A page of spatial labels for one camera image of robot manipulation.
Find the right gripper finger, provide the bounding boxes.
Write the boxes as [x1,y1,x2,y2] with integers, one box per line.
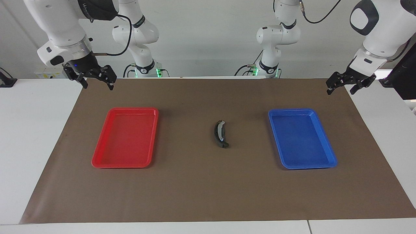
[93,65,117,91]
[63,63,88,89]

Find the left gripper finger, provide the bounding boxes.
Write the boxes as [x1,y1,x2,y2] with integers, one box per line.
[349,74,377,95]
[326,71,347,95]

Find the curved brake shoe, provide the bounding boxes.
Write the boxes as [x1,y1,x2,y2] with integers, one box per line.
[214,120,227,145]

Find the yellowish power strip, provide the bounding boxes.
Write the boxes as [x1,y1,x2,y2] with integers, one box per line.
[34,67,64,79]

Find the black monitor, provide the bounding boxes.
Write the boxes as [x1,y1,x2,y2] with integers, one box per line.
[380,42,416,100]

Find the blue plastic tray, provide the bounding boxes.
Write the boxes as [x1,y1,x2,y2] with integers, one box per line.
[268,108,338,170]

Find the red plastic tray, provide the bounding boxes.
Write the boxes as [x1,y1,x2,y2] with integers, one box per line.
[91,107,159,169]

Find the black clamp stand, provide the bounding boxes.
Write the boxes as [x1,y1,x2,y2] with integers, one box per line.
[0,67,18,88]

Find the brown table mat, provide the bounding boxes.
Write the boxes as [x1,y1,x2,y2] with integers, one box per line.
[19,77,416,225]

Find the black base cables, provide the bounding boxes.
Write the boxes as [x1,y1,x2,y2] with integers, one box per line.
[123,63,170,78]
[239,49,264,77]

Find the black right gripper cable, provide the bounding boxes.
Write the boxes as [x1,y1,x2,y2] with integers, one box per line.
[89,14,133,57]

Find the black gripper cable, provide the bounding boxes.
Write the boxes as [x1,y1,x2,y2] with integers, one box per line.
[298,0,342,24]
[89,14,133,57]

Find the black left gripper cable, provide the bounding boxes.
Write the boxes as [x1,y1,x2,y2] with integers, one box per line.
[298,0,342,24]

